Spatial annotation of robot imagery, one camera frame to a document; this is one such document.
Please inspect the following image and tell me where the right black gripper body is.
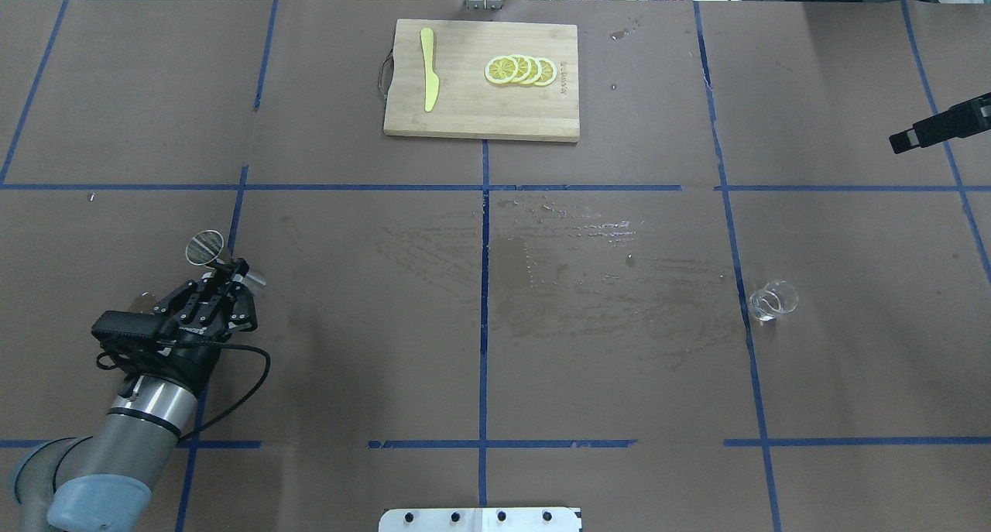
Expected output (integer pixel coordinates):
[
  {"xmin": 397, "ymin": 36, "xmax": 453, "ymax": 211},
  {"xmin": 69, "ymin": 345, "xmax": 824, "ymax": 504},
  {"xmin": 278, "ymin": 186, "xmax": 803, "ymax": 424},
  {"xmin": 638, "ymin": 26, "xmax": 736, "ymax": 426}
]
[{"xmin": 889, "ymin": 92, "xmax": 990, "ymax": 154}]

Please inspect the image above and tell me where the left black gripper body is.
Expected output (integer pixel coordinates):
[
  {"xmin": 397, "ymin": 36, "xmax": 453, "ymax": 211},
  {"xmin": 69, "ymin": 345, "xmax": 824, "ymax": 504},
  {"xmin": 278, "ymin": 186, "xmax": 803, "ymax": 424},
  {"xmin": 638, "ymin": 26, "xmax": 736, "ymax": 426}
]
[{"xmin": 128, "ymin": 276, "xmax": 261, "ymax": 397}]

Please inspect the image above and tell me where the steel double jigger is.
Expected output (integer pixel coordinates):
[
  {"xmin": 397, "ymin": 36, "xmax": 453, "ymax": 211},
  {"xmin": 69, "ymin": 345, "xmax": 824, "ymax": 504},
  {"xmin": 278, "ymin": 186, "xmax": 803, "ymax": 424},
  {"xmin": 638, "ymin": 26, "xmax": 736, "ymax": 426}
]
[{"xmin": 184, "ymin": 229, "xmax": 236, "ymax": 273}]

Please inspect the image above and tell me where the clear glass cup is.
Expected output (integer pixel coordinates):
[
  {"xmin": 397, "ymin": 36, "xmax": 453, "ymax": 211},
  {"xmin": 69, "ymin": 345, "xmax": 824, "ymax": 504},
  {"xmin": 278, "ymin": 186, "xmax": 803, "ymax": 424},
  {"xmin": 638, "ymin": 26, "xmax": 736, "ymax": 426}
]
[{"xmin": 748, "ymin": 280, "xmax": 800, "ymax": 324}]

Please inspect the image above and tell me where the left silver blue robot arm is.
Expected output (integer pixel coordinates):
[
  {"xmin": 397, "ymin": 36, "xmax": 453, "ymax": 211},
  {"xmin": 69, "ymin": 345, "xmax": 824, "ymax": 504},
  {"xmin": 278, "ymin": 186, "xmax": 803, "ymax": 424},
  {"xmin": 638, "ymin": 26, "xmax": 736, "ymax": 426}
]
[{"xmin": 11, "ymin": 258, "xmax": 270, "ymax": 531}]

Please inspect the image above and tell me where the wooden cutting board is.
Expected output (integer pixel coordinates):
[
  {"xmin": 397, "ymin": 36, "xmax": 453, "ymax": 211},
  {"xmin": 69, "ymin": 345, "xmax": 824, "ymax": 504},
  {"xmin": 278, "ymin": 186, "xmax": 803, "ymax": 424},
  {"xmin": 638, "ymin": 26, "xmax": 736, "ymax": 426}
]
[{"xmin": 383, "ymin": 18, "xmax": 581, "ymax": 143}]

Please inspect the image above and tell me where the yellow plastic knife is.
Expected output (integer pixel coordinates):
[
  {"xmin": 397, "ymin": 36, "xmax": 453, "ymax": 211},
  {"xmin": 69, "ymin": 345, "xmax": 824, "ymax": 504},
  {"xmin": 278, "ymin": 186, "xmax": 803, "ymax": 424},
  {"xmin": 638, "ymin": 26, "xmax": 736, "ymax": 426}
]
[{"xmin": 419, "ymin": 27, "xmax": 441, "ymax": 112}]

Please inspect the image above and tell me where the yellow lemon slice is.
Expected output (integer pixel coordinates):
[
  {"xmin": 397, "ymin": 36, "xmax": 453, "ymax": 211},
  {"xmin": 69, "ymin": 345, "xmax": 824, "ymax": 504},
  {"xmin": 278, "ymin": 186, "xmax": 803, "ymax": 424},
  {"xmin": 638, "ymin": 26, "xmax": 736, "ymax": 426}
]
[{"xmin": 484, "ymin": 55, "xmax": 520, "ymax": 85}]

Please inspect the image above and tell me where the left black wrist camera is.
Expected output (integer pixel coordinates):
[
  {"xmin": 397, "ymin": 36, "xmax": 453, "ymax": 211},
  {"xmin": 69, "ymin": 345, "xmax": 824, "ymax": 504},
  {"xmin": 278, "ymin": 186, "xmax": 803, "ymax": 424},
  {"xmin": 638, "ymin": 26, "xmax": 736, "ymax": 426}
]
[{"xmin": 90, "ymin": 311, "xmax": 178, "ymax": 348}]

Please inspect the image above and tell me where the steel cutting board handle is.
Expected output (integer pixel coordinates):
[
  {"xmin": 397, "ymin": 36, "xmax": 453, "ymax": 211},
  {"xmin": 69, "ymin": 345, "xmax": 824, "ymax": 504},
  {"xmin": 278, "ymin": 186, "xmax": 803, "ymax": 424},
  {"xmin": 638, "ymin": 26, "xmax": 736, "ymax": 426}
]
[{"xmin": 376, "ymin": 50, "xmax": 394, "ymax": 104}]

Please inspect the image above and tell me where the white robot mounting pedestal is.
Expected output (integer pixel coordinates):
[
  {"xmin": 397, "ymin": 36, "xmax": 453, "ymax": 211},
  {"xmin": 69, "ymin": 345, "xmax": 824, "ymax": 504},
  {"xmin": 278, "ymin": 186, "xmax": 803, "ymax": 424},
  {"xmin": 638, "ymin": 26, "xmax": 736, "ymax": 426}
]
[{"xmin": 378, "ymin": 506, "xmax": 584, "ymax": 531}]

